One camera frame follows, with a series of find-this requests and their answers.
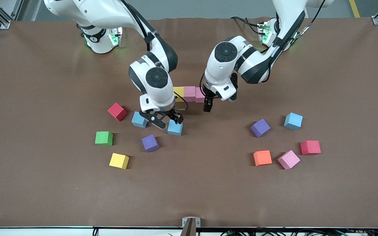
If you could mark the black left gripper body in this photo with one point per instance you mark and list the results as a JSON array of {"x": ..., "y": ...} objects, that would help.
[{"x": 207, "y": 97}]

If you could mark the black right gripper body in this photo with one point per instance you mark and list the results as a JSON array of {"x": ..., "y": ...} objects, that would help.
[{"x": 172, "y": 115}]

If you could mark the pink foam cube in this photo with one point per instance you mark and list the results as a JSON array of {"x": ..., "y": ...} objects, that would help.
[
  {"x": 288, "y": 159},
  {"x": 199, "y": 95},
  {"x": 190, "y": 93}
]

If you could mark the blue foam cube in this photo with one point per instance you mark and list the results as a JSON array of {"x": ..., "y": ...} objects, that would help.
[
  {"x": 293, "y": 121},
  {"x": 175, "y": 130},
  {"x": 138, "y": 120}
]

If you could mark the yellow foam cube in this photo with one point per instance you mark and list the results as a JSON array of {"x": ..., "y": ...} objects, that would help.
[
  {"x": 179, "y": 90},
  {"x": 119, "y": 161}
]

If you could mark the purple foam cube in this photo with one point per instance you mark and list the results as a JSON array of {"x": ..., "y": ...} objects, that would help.
[
  {"x": 150, "y": 143},
  {"x": 260, "y": 127}
]

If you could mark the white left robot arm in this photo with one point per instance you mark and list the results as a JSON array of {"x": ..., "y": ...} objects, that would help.
[{"x": 225, "y": 55}]

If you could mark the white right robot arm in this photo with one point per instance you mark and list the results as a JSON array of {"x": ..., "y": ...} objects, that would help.
[{"x": 156, "y": 78}]

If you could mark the red foam cube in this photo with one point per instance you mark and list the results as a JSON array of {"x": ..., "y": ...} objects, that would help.
[
  {"x": 310, "y": 147},
  {"x": 116, "y": 112}
]

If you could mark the green foam cube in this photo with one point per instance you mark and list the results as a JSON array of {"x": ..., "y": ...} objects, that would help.
[{"x": 103, "y": 138}]

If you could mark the brown table cover sheet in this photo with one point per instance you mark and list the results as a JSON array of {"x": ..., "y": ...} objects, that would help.
[{"x": 189, "y": 190}]

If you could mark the orange foam cube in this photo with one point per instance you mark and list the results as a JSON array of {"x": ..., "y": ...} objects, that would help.
[{"x": 262, "y": 158}]

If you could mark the grey connector plate green light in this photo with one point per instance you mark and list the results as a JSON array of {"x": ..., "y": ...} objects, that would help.
[
  {"x": 264, "y": 32},
  {"x": 116, "y": 36}
]

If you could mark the yellow floor tape strip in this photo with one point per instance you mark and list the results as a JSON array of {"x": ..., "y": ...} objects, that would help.
[{"x": 354, "y": 8}]

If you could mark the small grey metal bracket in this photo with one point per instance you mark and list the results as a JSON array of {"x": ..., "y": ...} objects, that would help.
[{"x": 185, "y": 223}]

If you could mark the brown camera mount strip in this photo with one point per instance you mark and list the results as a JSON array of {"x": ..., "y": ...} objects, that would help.
[{"x": 189, "y": 229}]

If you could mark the white table edge rail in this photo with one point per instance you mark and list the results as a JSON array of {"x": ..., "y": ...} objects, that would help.
[{"x": 44, "y": 232}]

